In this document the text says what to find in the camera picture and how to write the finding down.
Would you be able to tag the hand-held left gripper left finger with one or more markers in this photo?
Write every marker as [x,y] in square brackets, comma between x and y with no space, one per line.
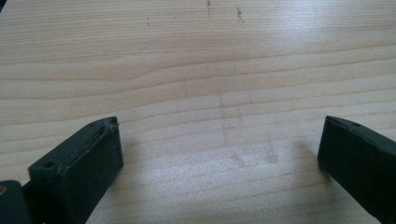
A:
[84,168]

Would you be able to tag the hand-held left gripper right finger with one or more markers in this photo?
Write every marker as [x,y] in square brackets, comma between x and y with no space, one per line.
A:
[361,158]

